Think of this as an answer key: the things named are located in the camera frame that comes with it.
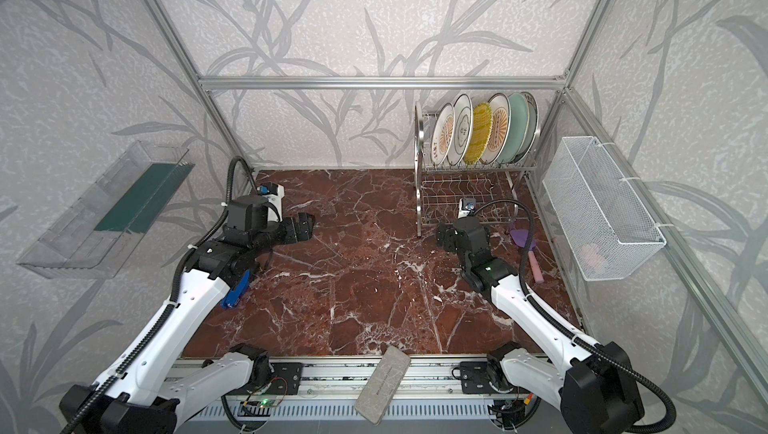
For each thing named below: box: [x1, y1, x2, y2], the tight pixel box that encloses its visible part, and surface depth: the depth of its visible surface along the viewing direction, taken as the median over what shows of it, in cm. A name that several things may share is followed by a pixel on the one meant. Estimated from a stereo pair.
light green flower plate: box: [499, 92, 530, 165], surface depth 79 cm
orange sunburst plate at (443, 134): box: [431, 103, 455, 165], surface depth 89 cm
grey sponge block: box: [354, 345, 411, 426], surface depth 72 cm
